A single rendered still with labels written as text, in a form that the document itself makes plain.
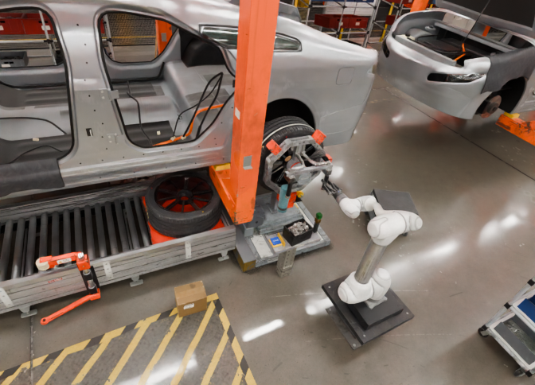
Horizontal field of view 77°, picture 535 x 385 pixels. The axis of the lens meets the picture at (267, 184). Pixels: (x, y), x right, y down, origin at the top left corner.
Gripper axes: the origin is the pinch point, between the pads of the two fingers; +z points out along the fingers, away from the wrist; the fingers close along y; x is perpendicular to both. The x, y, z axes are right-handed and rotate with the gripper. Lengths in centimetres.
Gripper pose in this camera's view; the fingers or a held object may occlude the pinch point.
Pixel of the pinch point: (326, 181)
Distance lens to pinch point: 279.8
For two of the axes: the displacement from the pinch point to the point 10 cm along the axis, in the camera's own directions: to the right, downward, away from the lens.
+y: 9.0, -1.9, 3.9
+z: -4.2, -6.1, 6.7
